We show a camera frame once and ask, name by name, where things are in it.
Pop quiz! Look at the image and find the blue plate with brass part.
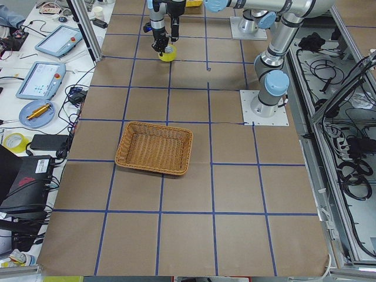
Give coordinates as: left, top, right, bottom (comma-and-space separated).
19, 99, 55, 129

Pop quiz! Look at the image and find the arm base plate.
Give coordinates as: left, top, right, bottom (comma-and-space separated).
240, 90, 289, 126
230, 16, 267, 41

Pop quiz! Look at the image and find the teach pendant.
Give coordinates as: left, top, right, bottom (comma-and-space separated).
35, 25, 83, 58
16, 61, 66, 100

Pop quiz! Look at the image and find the black computer box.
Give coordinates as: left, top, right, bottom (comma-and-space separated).
1, 146, 58, 218

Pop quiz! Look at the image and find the upper teach pendant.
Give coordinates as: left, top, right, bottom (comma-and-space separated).
35, 25, 83, 58

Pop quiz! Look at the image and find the aluminium frame post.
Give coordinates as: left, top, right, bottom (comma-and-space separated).
67, 0, 103, 62

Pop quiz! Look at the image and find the white paper cup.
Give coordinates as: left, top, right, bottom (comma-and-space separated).
92, 6, 105, 21

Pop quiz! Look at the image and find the black power adapter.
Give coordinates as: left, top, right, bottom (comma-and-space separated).
29, 135, 68, 151

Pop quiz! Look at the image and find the brown wicker basket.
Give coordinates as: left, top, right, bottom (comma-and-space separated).
115, 121, 193, 176

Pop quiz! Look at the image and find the spare yellow tape roll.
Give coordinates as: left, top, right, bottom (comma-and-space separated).
2, 133, 30, 153

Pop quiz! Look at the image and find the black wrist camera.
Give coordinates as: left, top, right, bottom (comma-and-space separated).
143, 25, 152, 33

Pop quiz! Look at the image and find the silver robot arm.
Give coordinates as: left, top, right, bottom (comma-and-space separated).
204, 0, 334, 118
147, 0, 169, 56

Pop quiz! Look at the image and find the lower teach pendant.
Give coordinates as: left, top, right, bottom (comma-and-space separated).
16, 61, 66, 100

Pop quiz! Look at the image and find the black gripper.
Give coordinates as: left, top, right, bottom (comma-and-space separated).
152, 18, 179, 56
166, 0, 186, 19

